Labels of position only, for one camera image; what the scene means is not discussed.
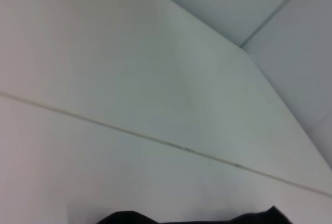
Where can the black t-shirt with white print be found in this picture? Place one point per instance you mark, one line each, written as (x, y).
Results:
(194, 218)

